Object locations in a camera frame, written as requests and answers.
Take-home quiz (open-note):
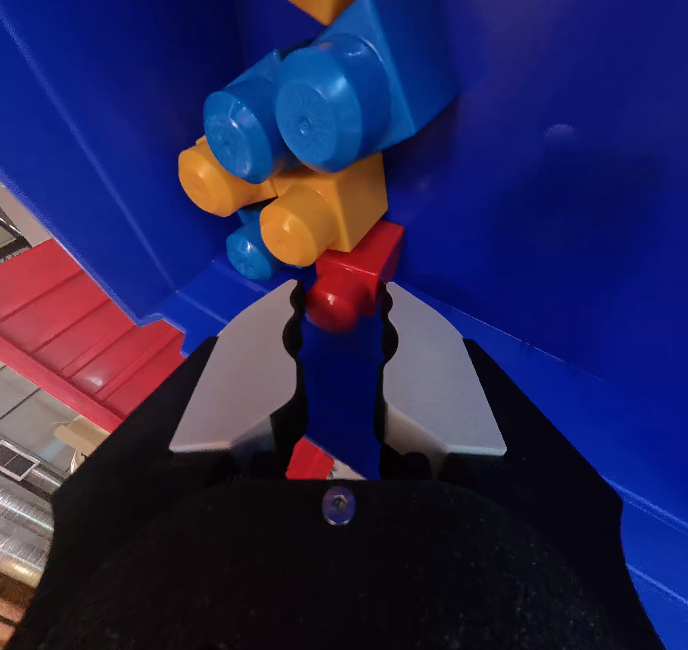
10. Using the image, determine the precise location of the blue plastic bin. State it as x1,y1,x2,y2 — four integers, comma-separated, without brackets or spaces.
0,0,688,650

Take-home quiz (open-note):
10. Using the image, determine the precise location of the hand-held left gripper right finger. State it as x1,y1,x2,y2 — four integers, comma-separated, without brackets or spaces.
373,282,508,473

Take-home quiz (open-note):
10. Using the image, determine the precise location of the red mega block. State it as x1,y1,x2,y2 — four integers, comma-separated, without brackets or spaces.
305,220,405,334

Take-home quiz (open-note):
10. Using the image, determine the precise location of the pile of mega blocks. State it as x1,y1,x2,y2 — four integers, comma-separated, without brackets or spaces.
177,0,460,480

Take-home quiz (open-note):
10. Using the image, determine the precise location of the silver ventilation duct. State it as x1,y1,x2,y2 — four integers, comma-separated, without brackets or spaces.
0,478,60,586

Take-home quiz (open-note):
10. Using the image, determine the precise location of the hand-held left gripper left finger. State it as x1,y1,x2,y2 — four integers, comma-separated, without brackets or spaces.
168,279,311,473

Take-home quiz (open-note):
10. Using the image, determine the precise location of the red plastic bin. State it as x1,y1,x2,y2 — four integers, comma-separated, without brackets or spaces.
0,239,186,433

